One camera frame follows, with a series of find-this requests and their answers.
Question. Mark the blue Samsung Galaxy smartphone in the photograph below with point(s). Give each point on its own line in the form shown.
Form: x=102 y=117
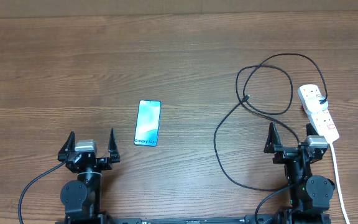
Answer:
x=148 y=122

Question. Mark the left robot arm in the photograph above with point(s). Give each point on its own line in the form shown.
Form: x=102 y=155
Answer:
x=82 y=197

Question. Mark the white charger adapter plug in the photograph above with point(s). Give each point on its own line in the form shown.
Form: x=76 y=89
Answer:
x=316 y=104

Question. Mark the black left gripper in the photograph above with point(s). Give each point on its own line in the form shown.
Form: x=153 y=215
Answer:
x=105 y=163

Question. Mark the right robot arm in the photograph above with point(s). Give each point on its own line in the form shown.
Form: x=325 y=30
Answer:
x=310 y=194

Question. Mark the white power strip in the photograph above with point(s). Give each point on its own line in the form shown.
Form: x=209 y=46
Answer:
x=322 y=122

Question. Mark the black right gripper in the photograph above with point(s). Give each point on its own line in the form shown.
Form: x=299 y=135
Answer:
x=272 y=142

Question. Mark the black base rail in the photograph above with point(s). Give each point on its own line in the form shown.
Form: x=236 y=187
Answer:
x=248 y=219

